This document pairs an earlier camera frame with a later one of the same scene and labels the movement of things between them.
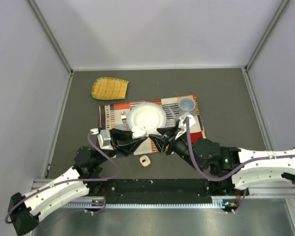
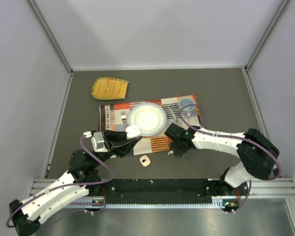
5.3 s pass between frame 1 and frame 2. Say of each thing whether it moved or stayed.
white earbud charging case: stayed
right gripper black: moved
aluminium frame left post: stayed
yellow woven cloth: stayed
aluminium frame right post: stayed
